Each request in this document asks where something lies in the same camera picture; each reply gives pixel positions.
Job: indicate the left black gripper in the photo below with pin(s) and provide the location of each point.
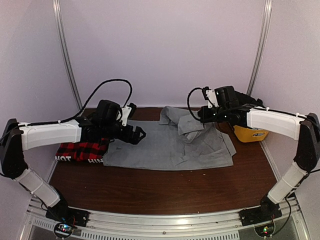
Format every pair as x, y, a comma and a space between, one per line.
134, 139

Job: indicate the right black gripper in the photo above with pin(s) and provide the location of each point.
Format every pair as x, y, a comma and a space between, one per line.
205, 117

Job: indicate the grey long sleeve shirt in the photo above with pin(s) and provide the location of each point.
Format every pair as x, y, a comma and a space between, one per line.
176, 142

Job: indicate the yellow plastic basket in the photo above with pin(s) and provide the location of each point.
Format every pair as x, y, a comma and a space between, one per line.
248, 135

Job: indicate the red black plaid shirt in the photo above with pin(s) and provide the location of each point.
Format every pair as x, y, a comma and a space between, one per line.
89, 152

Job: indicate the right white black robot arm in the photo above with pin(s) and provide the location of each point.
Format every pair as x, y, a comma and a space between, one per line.
224, 105

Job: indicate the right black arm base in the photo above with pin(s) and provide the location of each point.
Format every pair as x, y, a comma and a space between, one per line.
262, 217

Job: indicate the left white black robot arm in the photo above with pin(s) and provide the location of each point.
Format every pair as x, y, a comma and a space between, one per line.
20, 137

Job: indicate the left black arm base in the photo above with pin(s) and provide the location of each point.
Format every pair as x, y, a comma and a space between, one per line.
67, 219

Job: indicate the black clothes in basket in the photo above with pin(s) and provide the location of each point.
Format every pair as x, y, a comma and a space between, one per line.
247, 99

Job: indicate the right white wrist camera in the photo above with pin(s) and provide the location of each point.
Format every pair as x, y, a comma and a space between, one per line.
210, 97

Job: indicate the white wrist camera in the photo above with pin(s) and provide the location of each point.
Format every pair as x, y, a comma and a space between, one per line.
127, 112
210, 97

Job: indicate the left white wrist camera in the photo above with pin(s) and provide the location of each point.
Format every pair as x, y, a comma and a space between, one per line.
127, 112

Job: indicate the front aluminium rail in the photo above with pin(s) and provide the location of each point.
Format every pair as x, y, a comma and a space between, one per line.
223, 225

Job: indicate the right aluminium frame post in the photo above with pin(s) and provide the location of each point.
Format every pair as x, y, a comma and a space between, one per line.
263, 36

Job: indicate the aluminium frame post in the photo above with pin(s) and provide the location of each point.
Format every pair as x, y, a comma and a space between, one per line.
65, 53
263, 36

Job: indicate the left aluminium frame post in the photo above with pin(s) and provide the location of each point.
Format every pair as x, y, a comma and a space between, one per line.
65, 53

